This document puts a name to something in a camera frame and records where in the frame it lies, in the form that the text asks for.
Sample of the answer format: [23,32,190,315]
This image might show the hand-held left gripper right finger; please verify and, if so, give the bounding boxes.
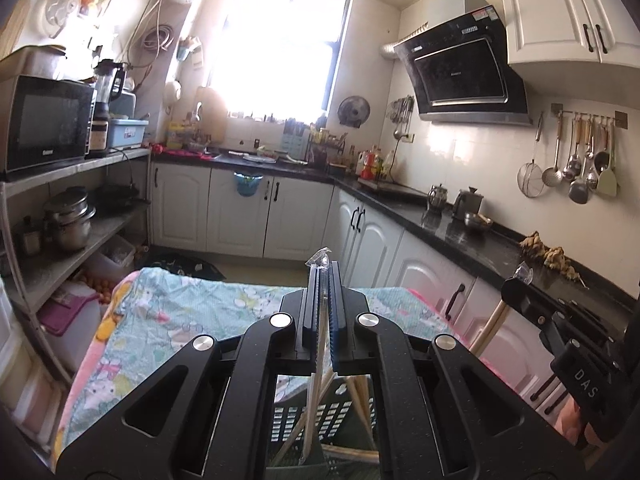
[325,260,586,480]

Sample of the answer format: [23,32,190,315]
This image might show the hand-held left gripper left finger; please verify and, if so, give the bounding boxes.
[50,260,326,480]

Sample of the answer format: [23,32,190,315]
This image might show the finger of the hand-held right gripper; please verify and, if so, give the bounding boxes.
[501,276,551,329]

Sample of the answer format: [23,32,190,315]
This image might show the bamboo chopstick pair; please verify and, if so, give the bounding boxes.
[297,247,335,468]
[470,262,533,356]

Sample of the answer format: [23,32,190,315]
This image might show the green plastic utensil holder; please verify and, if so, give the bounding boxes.
[270,375,383,480]

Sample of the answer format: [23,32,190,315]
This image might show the bunch of bamboo chopsticks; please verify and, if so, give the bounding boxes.
[270,375,383,466]

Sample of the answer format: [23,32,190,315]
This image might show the small hanging utensils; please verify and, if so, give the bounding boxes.
[387,97,416,138]

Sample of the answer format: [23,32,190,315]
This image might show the person's right hand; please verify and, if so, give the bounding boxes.
[554,401,607,456]

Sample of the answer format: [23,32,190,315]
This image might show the dried ginger roots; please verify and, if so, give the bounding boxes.
[520,231,581,283]

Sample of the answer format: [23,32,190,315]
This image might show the black kitchen countertop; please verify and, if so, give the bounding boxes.
[150,147,636,313]

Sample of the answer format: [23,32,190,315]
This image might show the white base cabinets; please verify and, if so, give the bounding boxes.
[150,160,576,421]

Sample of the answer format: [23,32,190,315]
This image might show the steel kettles on counter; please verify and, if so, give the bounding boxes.
[452,187,485,221]

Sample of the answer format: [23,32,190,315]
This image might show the cartoon cat printed tablecloth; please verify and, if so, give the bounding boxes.
[65,267,461,461]

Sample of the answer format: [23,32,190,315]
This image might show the steel slotted ladle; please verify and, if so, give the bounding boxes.
[542,115,564,187]

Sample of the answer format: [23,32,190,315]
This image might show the steel kettle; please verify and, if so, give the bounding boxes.
[427,183,449,211]

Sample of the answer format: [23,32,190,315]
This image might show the black bag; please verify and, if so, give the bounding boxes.
[150,254,226,281]

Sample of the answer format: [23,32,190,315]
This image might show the steel spoon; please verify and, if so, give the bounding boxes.
[562,117,583,181]

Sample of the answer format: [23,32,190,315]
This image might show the pale green spatula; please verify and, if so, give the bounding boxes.
[597,120,621,196]

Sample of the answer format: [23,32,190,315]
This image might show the blue hanging bin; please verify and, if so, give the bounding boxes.
[233,172,263,200]

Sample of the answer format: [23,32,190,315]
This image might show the black spoon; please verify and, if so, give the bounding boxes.
[593,120,611,173]

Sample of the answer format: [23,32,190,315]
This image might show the red condiment bottle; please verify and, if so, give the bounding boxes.
[360,147,381,181]

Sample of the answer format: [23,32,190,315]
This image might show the black dish rack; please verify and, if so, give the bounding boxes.
[309,130,348,166]

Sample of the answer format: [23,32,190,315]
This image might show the teal knife block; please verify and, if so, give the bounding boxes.
[282,119,311,153]

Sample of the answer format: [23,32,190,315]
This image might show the white plastic container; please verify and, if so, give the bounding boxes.
[82,235,136,281]

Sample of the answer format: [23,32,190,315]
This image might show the red dishcloth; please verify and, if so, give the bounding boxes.
[152,144,201,157]

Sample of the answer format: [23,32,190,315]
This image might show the black frying pan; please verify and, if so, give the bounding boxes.
[97,183,141,211]

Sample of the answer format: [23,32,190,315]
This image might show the wooden cutting board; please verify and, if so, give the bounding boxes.
[195,86,228,147]

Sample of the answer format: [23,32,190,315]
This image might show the black range hood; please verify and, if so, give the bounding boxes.
[380,0,533,126]

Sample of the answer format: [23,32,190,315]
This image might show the pink storage box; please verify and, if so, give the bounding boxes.
[37,292,101,333]

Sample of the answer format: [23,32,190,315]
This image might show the stacked steel cooking pots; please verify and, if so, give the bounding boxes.
[44,186,97,252]

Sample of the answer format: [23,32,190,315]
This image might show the blue plastic box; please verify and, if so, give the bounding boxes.
[107,117,150,150]

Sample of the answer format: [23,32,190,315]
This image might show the kitchen window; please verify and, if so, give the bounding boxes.
[207,0,351,121]

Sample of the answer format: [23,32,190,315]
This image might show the metal shelf rack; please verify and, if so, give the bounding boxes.
[0,147,153,391]

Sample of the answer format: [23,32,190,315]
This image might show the grey small appliance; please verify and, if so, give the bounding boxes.
[110,91,137,118]

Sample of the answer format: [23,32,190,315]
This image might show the white upper cabinet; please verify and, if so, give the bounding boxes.
[497,0,640,68]

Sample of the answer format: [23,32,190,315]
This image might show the black blender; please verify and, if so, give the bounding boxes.
[92,59,128,121]

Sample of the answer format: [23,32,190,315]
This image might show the black microwave oven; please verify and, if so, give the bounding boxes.
[0,75,96,176]

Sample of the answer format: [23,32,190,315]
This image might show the metal tray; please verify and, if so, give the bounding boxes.
[0,45,68,81]

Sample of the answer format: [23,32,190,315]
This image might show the white plastic cover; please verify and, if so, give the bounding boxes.
[45,0,93,38]

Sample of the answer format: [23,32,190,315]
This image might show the wire skimmer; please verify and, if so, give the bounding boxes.
[517,112,546,198]

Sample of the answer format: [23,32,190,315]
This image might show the metal utensil rail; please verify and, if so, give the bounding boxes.
[551,103,628,128]

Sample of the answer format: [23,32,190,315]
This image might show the small wall fan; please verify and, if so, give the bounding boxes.
[337,96,372,128]

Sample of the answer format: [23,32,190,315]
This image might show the wall-mounted utensil cup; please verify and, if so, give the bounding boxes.
[176,35,205,68]

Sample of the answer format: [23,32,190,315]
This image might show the coiled hose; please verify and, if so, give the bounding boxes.
[142,25,176,53]

